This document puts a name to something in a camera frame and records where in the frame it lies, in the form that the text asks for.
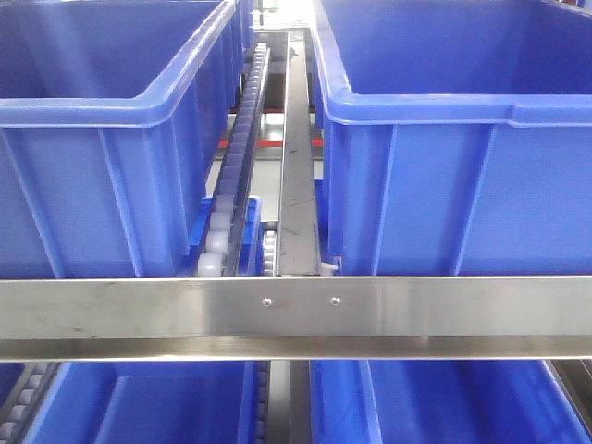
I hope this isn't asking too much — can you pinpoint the steel shelf front rail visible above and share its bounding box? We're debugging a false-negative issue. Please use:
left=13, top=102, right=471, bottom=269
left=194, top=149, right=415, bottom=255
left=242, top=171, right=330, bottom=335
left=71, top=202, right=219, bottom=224
left=1, top=277, right=591, bottom=362

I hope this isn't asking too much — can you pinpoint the upper left blue bin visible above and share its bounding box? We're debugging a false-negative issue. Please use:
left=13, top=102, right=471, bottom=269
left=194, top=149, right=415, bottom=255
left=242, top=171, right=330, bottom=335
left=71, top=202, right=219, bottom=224
left=1, top=1, right=253, bottom=279

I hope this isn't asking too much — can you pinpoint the blue bin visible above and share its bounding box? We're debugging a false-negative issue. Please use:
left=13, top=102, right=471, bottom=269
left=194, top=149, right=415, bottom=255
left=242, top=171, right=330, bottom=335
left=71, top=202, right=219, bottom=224
left=311, top=360, right=591, bottom=443
left=1, top=1, right=253, bottom=279
left=311, top=1, right=591, bottom=276
left=24, top=362, right=258, bottom=443

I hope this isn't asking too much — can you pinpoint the steel divider rail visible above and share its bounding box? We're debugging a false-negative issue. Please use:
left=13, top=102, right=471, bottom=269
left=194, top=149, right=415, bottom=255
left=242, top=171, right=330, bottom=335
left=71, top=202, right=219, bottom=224
left=277, top=31, right=321, bottom=276

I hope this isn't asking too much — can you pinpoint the upper right blue bin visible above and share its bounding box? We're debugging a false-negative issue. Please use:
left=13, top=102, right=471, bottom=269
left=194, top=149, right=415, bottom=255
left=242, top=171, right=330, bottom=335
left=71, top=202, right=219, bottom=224
left=311, top=1, right=591, bottom=276

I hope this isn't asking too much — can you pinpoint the lower left blue bin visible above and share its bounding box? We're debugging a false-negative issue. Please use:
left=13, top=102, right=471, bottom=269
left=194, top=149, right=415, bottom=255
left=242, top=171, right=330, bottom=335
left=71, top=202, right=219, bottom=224
left=24, top=362, right=258, bottom=443

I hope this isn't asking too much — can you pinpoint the white roller track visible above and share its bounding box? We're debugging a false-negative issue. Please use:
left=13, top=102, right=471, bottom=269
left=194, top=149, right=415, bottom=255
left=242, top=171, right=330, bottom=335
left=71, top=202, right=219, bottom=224
left=195, top=43, right=270, bottom=278

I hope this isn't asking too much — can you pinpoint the lower right blue bin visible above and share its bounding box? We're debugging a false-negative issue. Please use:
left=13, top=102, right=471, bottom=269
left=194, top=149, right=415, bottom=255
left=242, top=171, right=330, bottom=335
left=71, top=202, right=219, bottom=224
left=311, top=360, right=591, bottom=443

